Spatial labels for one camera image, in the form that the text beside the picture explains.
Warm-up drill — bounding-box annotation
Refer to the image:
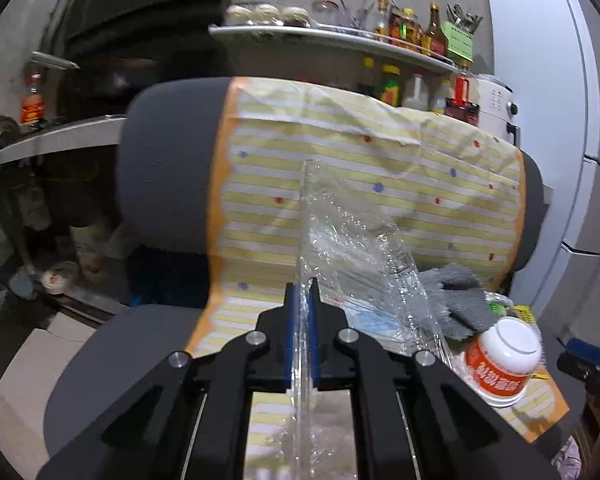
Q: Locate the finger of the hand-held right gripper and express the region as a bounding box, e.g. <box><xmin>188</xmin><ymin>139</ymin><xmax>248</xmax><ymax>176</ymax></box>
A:
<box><xmin>556</xmin><ymin>337</ymin><xmax>600</xmax><ymax>378</ymax></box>

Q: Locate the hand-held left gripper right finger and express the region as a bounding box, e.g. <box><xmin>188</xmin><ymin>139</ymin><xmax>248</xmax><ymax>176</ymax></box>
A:
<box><xmin>310</xmin><ymin>280</ymin><xmax>563</xmax><ymax>480</ymax></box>

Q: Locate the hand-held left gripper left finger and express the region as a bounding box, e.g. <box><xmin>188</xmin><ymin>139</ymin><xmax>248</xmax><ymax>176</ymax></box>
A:
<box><xmin>37</xmin><ymin>282</ymin><xmax>299</xmax><ymax>480</ymax></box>

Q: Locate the pink plastic bag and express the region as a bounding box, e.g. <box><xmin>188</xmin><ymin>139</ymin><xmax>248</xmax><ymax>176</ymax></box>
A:
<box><xmin>550</xmin><ymin>435</ymin><xmax>587</xmax><ymax>467</ymax></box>

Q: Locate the orange white instant noodle bowl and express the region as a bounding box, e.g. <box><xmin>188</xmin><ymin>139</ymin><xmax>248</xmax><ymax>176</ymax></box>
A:
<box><xmin>462</xmin><ymin>316</ymin><xmax>543</xmax><ymax>407</ymax></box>

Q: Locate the green plastic wrapper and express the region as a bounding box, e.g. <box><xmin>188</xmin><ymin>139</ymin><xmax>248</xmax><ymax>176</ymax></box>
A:
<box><xmin>485</xmin><ymin>292</ymin><xmax>517</xmax><ymax>319</ymax></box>

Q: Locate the clear plastic wrap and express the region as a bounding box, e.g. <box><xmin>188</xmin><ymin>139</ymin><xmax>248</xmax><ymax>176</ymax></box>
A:
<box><xmin>290</xmin><ymin>159</ymin><xmax>455</xmax><ymax>480</ymax></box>

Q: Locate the grey and white cleaning cloth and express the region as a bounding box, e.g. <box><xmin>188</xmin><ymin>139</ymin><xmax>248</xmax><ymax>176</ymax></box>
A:
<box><xmin>419</xmin><ymin>264</ymin><xmax>497</xmax><ymax>342</ymax></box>

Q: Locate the yellow striped dotted paper mat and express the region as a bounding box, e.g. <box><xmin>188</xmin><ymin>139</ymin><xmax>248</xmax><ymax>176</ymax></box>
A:
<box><xmin>185</xmin><ymin>76</ymin><xmax>571</xmax><ymax>461</ymax></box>

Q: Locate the grey office chair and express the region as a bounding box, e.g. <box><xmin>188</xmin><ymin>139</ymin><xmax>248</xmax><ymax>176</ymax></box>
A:
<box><xmin>42</xmin><ymin>77</ymin><xmax>556</xmax><ymax>466</ymax></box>

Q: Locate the patterned ceramic bowl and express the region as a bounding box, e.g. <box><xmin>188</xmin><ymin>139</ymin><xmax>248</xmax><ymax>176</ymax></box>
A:
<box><xmin>41</xmin><ymin>260</ymin><xmax>81</xmax><ymax>295</ymax></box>

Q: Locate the grey refrigerator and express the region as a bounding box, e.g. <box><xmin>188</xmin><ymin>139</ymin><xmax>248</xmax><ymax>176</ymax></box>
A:
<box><xmin>486</xmin><ymin>0</ymin><xmax>600</xmax><ymax>322</ymax></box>

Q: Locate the dark red box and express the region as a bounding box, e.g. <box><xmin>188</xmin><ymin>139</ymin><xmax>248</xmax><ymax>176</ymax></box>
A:
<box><xmin>444</xmin><ymin>97</ymin><xmax>481</xmax><ymax>127</ymax></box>

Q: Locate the yellow label bottle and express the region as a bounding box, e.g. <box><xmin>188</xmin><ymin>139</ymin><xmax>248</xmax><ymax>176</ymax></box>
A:
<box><xmin>378</xmin><ymin>64</ymin><xmax>402</xmax><ymax>107</ymax></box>

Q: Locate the dark bottle yellow cap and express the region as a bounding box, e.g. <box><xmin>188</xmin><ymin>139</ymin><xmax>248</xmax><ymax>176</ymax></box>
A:
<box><xmin>360</xmin><ymin>57</ymin><xmax>379</xmax><ymax>96</ymax></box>

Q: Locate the white plastic jug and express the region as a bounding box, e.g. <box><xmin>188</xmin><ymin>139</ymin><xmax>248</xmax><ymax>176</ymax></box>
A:
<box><xmin>402</xmin><ymin>72</ymin><xmax>429</xmax><ymax>110</ymax></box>

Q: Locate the oil bottle red label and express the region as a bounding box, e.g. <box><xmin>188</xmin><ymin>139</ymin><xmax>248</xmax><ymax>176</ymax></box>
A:
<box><xmin>452</xmin><ymin>76</ymin><xmax>474</xmax><ymax>106</ymax></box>

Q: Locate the curved metal shelf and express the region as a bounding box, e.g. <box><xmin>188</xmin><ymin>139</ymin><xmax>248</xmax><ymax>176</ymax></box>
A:
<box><xmin>209</xmin><ymin>24</ymin><xmax>462</xmax><ymax>74</ymax></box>

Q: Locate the glass spice jar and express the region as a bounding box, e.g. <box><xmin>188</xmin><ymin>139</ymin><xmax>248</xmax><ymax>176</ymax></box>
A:
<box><xmin>280</xmin><ymin>6</ymin><xmax>311</xmax><ymax>29</ymax></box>
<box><xmin>252</xmin><ymin>4</ymin><xmax>281</xmax><ymax>26</ymax></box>
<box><xmin>225</xmin><ymin>4</ymin><xmax>254</xmax><ymax>26</ymax></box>

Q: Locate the red lid glass jar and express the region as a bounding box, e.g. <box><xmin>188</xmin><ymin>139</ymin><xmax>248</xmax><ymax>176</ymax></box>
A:
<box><xmin>312</xmin><ymin>0</ymin><xmax>342</xmax><ymax>26</ymax></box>

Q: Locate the orange label bottle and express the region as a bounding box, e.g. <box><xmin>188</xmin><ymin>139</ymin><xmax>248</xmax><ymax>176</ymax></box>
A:
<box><xmin>390</xmin><ymin>7</ymin><xmax>423</xmax><ymax>50</ymax></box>

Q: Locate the clear glass bottle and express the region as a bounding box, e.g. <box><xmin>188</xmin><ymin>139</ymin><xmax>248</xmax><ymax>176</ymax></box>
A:
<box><xmin>375</xmin><ymin>0</ymin><xmax>392</xmax><ymax>41</ymax></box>

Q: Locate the glass utensil holder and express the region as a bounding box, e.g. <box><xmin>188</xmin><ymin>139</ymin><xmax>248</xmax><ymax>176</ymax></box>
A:
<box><xmin>332</xmin><ymin>0</ymin><xmax>377</xmax><ymax>32</ymax></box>

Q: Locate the green plastic basket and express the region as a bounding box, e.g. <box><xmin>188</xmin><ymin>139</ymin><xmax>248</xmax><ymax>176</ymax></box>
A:
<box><xmin>444</xmin><ymin>20</ymin><xmax>477</xmax><ymax>61</ymax></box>

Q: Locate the brown sauce bottle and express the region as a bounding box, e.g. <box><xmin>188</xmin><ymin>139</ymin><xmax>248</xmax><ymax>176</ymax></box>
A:
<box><xmin>422</xmin><ymin>2</ymin><xmax>449</xmax><ymax>58</ymax></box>

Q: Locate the red label sauce bottle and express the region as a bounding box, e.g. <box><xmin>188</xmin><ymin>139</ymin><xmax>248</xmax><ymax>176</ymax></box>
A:
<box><xmin>21</xmin><ymin>74</ymin><xmax>45</xmax><ymax>129</ymax></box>

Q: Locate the metal pot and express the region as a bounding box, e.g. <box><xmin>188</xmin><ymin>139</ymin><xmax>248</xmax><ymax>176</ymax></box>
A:
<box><xmin>0</xmin><ymin>116</ymin><xmax>24</xmax><ymax>159</ymax></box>

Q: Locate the kitchen knife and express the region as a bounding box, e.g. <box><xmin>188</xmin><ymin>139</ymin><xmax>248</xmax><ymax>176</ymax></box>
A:
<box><xmin>30</xmin><ymin>51</ymin><xmax>81</xmax><ymax>71</ymax></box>

